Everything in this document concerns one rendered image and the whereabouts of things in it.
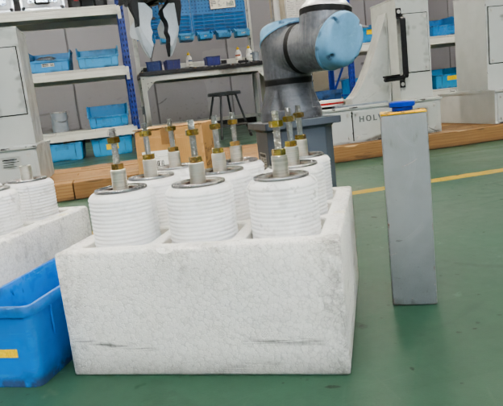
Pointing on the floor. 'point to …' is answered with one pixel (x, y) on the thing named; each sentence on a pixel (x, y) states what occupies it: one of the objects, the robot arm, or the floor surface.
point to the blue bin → (24, 330)
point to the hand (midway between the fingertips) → (161, 48)
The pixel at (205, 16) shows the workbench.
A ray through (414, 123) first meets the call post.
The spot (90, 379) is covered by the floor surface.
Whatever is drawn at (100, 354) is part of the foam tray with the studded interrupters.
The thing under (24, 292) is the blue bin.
